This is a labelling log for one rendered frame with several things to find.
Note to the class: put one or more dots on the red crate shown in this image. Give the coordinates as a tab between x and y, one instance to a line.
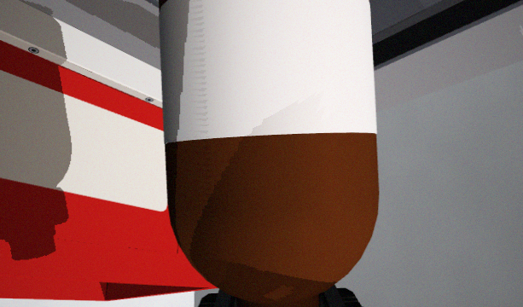
82	189

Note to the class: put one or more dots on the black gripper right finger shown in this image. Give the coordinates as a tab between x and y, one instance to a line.
338	297

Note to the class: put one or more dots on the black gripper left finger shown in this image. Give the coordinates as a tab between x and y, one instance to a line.
222	300

